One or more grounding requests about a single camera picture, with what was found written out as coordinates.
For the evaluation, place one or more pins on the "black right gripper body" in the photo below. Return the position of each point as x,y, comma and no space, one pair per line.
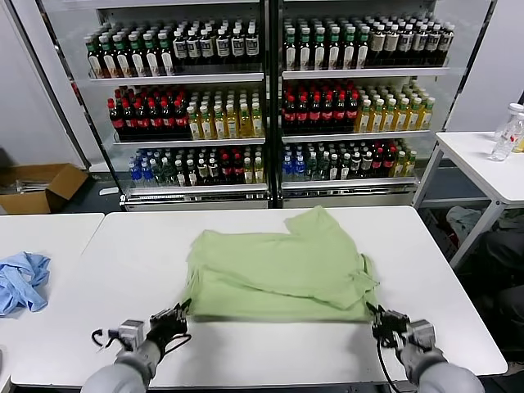
391,333

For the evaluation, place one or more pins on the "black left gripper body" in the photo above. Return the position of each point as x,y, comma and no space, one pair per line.
168,333

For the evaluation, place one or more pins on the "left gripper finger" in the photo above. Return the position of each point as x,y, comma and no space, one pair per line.
165,317
184,309

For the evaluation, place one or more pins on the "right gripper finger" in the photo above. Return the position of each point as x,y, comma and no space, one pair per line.
393,319
376,316

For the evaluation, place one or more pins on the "light green T-shirt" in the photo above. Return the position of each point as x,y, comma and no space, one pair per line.
266,278

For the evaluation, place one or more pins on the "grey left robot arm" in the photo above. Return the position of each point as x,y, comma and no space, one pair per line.
123,372

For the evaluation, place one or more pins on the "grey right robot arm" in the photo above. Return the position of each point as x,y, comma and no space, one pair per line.
434,372

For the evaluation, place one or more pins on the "crumpled grey cloth heap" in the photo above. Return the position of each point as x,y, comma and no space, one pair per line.
462,219

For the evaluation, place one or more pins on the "small dark bottle white cap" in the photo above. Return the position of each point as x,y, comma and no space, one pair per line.
355,167
366,167
213,172
201,172
180,174
333,168
345,168
191,174

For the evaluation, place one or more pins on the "green water bottle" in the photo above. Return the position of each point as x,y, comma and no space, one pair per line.
168,174
312,168
157,174
323,168

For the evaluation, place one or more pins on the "white floor plate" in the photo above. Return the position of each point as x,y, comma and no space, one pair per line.
108,191

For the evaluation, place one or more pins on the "blue water bottle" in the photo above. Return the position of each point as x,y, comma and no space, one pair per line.
145,174
300,170
287,170
133,174

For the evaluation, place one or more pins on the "cola bottle red cap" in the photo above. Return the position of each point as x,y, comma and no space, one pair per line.
377,165
327,114
290,114
127,118
153,118
352,114
179,118
237,172
315,114
303,114
340,114
389,164
114,118
140,118
226,172
165,118

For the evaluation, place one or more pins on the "crumpled light blue shirt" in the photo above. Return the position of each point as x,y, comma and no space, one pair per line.
24,282

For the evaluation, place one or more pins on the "yellow drink bottle white cap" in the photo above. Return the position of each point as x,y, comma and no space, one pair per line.
376,118
248,174
231,127
389,118
206,127
219,127
414,118
256,127
426,118
193,127
410,165
402,118
399,165
244,127
364,118
258,174

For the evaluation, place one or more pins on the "open cardboard box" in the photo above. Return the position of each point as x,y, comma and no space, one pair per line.
61,180

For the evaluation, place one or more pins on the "white side table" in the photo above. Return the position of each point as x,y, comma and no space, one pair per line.
471,155

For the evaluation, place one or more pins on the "bundle of metal rods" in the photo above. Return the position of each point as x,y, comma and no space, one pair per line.
30,185

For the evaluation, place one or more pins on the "clear bottle red label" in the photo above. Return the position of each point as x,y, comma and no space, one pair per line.
502,148

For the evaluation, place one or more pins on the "clear bottle yellow liquid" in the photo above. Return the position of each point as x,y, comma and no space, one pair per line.
519,144

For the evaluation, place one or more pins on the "glass door drinks cooler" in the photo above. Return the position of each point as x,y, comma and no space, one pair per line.
176,78
360,73

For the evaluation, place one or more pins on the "tall clear bottle white cap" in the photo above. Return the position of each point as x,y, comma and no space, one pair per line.
511,118

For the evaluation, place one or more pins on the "green cap tea bottle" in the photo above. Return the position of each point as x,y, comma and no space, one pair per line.
348,53
95,61
152,61
362,53
166,61
123,61
137,61
305,53
109,61
290,53
319,53
334,53

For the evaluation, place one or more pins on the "dark bottle white label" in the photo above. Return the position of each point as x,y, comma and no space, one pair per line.
252,47
193,47
180,47
433,41
447,41
238,47
418,41
207,47
223,47
405,41

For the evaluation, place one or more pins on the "dark bottle beige label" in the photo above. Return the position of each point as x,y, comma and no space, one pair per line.
377,41
391,41

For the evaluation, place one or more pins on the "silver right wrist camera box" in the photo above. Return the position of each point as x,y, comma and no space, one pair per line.
421,332

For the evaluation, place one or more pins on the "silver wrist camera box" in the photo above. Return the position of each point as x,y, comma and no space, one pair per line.
132,332
421,332

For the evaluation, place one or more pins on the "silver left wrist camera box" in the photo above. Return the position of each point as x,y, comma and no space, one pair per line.
132,332

